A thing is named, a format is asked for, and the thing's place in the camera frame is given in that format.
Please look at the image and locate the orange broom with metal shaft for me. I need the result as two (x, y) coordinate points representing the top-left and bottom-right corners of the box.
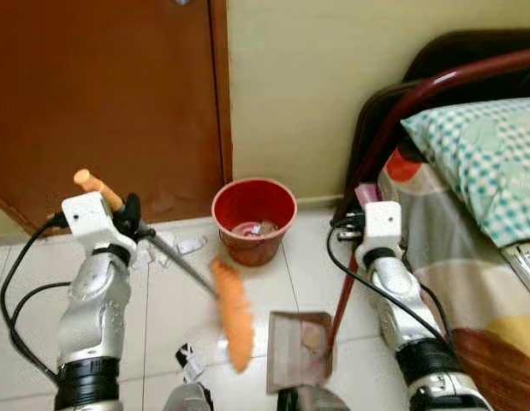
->
(74, 169), (256, 375)

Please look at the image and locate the brown long-handled dustpan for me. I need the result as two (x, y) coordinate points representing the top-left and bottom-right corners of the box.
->
(266, 223), (361, 396)

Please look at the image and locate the white paper scrap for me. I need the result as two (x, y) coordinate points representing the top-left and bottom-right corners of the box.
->
(176, 236), (206, 256)

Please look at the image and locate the crumpled paper trash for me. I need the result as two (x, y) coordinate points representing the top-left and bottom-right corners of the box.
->
(234, 220), (279, 238)

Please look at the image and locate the red plastic bucket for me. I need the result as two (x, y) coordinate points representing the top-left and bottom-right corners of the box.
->
(211, 177), (298, 267)

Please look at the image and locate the colourful patterned bed sheet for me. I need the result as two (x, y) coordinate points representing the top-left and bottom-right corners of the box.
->
(378, 147), (530, 411)

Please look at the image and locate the beige paper scrap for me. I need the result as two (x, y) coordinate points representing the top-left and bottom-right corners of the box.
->
(301, 329), (326, 353)

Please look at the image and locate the red white magazine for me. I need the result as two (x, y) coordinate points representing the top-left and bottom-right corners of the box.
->
(503, 241), (530, 294)

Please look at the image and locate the brown wooden door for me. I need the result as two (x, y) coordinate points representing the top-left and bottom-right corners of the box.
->
(0, 0), (216, 234)

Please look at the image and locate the black white wrapper scrap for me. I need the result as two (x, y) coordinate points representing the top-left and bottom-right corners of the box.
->
(174, 343), (206, 384)

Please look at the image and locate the teal checked pillow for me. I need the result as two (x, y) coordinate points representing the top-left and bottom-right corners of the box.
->
(402, 97), (530, 249)

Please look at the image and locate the grey right robot leg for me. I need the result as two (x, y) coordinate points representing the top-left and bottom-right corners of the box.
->
(277, 385), (353, 411)

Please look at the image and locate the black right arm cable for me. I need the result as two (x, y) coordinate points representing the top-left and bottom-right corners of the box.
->
(325, 221), (449, 347)

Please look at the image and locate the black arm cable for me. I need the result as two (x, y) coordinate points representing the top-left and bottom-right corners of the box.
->
(0, 212), (73, 388)
(325, 221), (449, 347)

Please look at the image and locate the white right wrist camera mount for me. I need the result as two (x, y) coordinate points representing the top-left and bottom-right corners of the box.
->
(361, 201), (405, 259)

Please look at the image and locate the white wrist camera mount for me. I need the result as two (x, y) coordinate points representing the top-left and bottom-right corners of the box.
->
(61, 192), (120, 251)
(361, 201), (405, 259)

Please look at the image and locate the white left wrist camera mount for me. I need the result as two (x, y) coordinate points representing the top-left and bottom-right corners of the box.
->
(61, 192), (120, 251)

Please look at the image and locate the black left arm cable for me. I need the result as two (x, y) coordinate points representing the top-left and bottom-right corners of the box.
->
(0, 212), (73, 388)

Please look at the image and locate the brown wooden door frame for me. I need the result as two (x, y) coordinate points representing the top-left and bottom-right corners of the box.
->
(208, 0), (235, 186)

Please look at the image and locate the dark red bed frame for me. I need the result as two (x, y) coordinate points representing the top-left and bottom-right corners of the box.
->
(333, 30), (530, 225)

